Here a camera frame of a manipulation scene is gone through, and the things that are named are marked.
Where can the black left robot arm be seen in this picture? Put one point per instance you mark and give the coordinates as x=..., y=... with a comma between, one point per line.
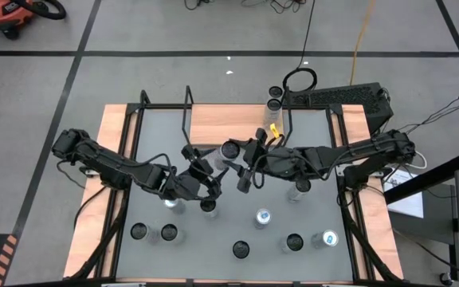
x=106, y=163

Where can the white Celsius can black lid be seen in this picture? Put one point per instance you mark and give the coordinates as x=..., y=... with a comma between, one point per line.
x=275, y=92
x=294, y=242

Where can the black desk beam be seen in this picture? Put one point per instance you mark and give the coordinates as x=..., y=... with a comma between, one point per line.
x=424, y=181

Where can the Celsius can blue band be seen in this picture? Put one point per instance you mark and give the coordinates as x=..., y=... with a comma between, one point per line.
x=208, y=206
x=295, y=193

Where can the orange shop vacuum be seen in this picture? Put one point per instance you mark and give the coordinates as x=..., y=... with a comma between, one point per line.
x=2, y=12

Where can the yellow tape tag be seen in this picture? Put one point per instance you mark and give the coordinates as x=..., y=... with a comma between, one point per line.
x=274, y=130

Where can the Celsius Peach Vibe can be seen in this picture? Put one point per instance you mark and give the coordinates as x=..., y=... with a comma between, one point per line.
x=240, y=249
x=230, y=150
x=138, y=231

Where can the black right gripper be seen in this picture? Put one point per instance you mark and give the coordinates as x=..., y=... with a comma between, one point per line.
x=273, y=161

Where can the Celsius Tropical Vibe can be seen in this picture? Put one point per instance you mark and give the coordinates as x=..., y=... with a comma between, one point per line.
x=272, y=115
x=169, y=232

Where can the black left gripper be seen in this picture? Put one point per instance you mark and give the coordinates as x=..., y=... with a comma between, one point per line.
x=187, y=187

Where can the white printed paper sheet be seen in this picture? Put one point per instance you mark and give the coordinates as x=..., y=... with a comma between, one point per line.
x=410, y=203

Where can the black aluminium rig frame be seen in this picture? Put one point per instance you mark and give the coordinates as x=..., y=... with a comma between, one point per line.
x=162, y=106

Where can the wooden shelf black metal legs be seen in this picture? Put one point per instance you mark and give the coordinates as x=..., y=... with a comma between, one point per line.
x=213, y=123

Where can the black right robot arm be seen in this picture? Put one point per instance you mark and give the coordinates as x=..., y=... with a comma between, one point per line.
x=373, y=151

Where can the Red Bull sugarfree can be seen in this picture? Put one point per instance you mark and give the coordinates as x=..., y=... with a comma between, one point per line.
x=263, y=216
x=175, y=206
x=330, y=238

